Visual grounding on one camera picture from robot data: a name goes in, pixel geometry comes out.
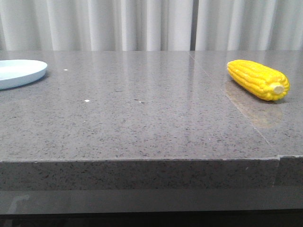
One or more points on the yellow corn cob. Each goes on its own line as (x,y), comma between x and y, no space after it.
(262,81)

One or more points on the light blue plate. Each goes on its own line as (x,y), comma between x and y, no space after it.
(15,73)

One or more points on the grey pleated curtain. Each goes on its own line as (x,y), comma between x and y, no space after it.
(151,25)

